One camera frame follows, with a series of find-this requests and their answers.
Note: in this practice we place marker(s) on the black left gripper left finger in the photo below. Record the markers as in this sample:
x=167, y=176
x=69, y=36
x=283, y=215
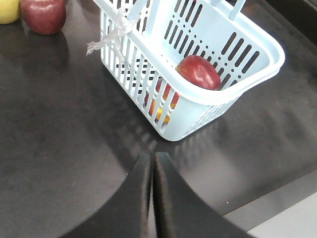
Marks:
x=125, y=214

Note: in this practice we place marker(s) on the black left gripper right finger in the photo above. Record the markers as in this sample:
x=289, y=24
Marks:
x=180, y=212

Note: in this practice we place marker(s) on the light blue plastic basket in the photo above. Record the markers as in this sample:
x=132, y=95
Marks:
x=167, y=31

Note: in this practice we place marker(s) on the black wooden display table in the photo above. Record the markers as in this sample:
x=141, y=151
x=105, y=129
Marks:
x=69, y=135

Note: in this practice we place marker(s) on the clear plastic tag strip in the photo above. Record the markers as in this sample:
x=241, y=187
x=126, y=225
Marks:
x=122, y=27

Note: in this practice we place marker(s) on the dark red apple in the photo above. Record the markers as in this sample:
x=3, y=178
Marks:
x=45, y=17

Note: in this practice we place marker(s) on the yellow apple front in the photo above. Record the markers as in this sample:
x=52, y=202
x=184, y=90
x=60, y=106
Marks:
x=9, y=11

